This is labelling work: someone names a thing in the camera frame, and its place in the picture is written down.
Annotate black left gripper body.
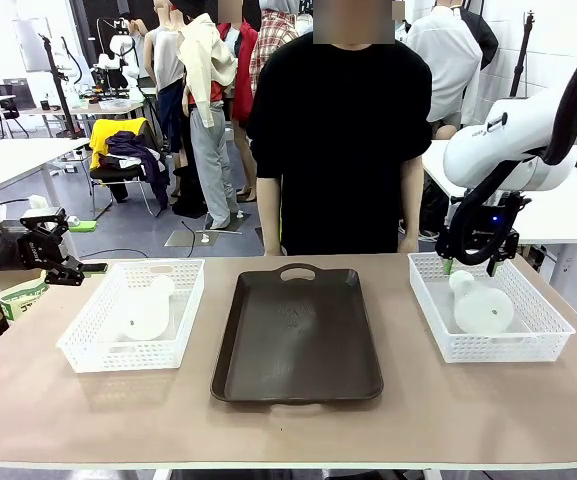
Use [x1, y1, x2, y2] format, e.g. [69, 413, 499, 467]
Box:
[13, 227, 72, 274]

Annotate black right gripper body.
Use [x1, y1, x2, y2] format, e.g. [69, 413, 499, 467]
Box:
[455, 191, 523, 264]

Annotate translucent white conical flask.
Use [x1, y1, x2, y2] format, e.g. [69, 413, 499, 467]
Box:
[447, 269, 514, 337]
[111, 274, 177, 344]

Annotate person's right forearm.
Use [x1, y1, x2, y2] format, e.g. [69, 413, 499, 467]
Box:
[256, 175, 284, 242]

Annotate person's left forearm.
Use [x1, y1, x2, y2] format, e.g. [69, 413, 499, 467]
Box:
[397, 158, 425, 241]

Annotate green and white tape box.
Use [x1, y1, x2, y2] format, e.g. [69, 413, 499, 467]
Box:
[0, 271, 50, 322]

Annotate white perforated plastic basket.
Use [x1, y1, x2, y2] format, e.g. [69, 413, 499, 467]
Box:
[55, 258, 206, 374]
[407, 250, 577, 364]

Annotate large white table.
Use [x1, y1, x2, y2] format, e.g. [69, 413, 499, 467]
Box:
[420, 139, 577, 247]

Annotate black chair with clothes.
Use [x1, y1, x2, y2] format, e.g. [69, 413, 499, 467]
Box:
[89, 117, 170, 219]

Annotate dark purple garment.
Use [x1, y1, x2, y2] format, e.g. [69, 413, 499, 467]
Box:
[104, 130, 170, 212]

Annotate black boots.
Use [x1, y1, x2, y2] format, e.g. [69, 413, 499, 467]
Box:
[169, 164, 207, 219]

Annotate yellow garment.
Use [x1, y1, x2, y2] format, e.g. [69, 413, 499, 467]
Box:
[89, 117, 148, 169]

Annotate black office chair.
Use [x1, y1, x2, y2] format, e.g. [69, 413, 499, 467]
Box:
[0, 78, 30, 145]

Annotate person in black sweater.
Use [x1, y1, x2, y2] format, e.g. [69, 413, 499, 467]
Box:
[245, 29, 435, 257]

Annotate cluttered background desk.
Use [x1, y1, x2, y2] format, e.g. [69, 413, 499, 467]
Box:
[15, 89, 145, 137]

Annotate dark brown plastic tray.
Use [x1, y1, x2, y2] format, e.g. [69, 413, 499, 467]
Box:
[209, 262, 386, 405]

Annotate thin black tripod stand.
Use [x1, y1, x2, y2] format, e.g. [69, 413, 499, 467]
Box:
[509, 8, 538, 100]

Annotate mannequin with white shirt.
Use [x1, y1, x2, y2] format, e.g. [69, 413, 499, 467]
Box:
[404, 0, 484, 139]

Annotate black hanging garment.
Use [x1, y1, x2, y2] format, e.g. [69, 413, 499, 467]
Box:
[460, 5, 500, 72]

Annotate mannequin with cream jacket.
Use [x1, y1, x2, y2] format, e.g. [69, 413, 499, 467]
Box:
[176, 0, 242, 231]

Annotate mannequin with white tank top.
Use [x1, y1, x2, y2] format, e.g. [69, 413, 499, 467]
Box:
[142, 0, 190, 157]

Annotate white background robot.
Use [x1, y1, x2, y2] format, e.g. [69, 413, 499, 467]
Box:
[90, 16, 138, 92]

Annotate mannequin with red jacket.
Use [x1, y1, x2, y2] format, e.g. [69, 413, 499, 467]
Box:
[216, 19, 260, 202]

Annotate mannequin with plaid shirt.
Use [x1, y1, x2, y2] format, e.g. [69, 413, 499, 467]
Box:
[249, 8, 301, 96]

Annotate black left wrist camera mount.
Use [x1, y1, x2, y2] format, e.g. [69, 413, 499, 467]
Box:
[19, 206, 68, 236]

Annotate grey mannequin base plate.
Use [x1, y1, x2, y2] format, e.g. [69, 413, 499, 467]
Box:
[163, 228, 218, 249]

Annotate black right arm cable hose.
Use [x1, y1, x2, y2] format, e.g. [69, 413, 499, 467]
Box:
[434, 28, 577, 267]

